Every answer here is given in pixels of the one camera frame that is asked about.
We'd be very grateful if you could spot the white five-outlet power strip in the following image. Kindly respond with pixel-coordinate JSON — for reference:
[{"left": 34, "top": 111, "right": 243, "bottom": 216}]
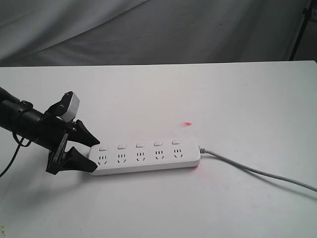
[{"left": 89, "top": 137, "right": 201, "bottom": 176}]

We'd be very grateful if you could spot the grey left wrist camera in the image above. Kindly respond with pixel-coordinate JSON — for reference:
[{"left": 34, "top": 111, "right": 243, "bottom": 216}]
[{"left": 60, "top": 91, "right": 80, "bottom": 122}]

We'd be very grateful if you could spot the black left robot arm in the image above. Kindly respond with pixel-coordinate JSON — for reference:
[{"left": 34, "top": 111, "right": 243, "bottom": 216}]
[{"left": 0, "top": 89, "right": 99, "bottom": 175}]

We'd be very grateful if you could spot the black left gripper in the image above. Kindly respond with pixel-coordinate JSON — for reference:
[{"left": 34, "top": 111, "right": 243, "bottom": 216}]
[{"left": 41, "top": 93, "right": 100, "bottom": 175}]

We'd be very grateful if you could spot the black tripod stand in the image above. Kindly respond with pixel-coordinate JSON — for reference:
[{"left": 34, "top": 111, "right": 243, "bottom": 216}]
[{"left": 288, "top": 0, "right": 317, "bottom": 61}]

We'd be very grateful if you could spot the grey backdrop cloth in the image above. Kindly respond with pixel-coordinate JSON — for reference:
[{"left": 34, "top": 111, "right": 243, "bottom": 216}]
[{"left": 0, "top": 0, "right": 310, "bottom": 66}]

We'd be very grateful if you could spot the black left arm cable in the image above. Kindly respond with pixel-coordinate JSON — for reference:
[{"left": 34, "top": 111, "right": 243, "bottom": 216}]
[{"left": 0, "top": 132, "right": 32, "bottom": 178}]

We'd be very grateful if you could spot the grey power cable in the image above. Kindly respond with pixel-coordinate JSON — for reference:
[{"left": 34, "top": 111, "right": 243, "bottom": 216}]
[{"left": 198, "top": 146, "right": 317, "bottom": 192}]

